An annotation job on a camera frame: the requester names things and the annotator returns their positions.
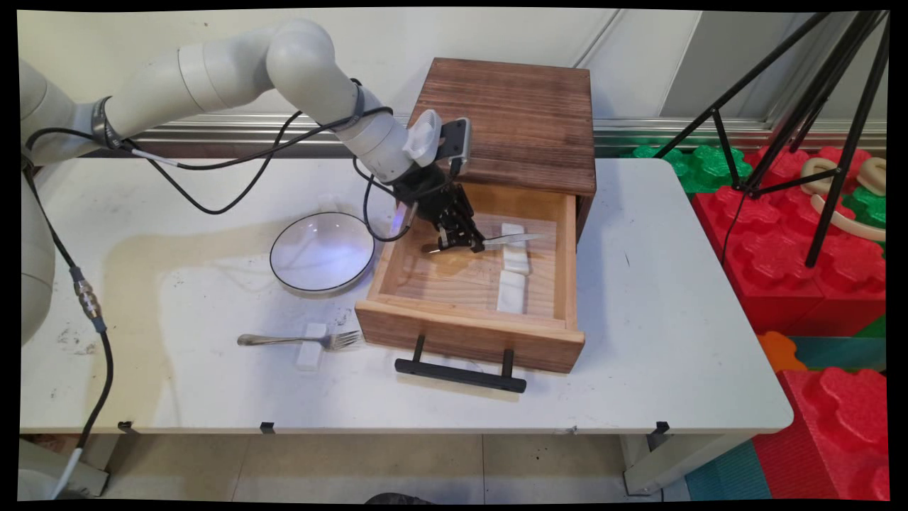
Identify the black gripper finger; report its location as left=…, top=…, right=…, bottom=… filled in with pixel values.
left=453, top=204, right=487, bottom=255
left=433, top=211, right=463, bottom=252

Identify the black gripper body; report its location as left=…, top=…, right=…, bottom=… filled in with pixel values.
left=390, top=163, right=474, bottom=229

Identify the silver table knife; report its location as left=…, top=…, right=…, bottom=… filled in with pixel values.
left=421, top=232, right=548, bottom=256

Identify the light wooden drawer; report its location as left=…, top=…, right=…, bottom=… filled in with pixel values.
left=355, top=176, right=587, bottom=375

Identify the dark wooden drawer cabinet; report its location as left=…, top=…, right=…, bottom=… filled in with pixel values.
left=392, top=58, right=598, bottom=243

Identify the white plate black rim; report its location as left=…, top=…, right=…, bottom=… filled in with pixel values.
left=270, top=211, right=377, bottom=295

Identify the silver fork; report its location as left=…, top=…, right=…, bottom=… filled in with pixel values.
left=238, top=329, right=363, bottom=351

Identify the green foam block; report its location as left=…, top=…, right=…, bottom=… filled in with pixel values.
left=624, top=144, right=753, bottom=197
left=843, top=186, right=887, bottom=229

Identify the white table leg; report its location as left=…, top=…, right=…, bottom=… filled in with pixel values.
left=619, top=431, right=757, bottom=496
left=20, top=432, right=123, bottom=499

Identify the large red foam block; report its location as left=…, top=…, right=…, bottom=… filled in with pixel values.
left=692, top=147, right=887, bottom=339

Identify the orange foam piece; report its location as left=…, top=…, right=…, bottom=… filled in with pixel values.
left=756, top=331, right=809, bottom=375

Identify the blue foam mat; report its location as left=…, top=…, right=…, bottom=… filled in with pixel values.
left=684, top=440, right=773, bottom=502

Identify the black tripod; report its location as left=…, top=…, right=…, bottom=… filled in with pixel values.
left=653, top=10, right=892, bottom=270

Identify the teal foam mat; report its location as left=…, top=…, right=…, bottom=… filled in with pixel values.
left=791, top=336, right=887, bottom=375

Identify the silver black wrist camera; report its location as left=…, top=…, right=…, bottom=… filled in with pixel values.
left=436, top=118, right=472, bottom=177

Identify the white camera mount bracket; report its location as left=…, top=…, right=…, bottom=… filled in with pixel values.
left=402, top=109, right=445, bottom=168

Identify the aluminium wall rail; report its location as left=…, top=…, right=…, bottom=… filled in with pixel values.
left=70, top=111, right=887, bottom=159

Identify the thick black connector cable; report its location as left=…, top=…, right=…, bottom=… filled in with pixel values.
left=21, top=160, right=115, bottom=499

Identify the beige ring toy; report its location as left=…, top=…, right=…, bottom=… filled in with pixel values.
left=799, top=157, right=887, bottom=244

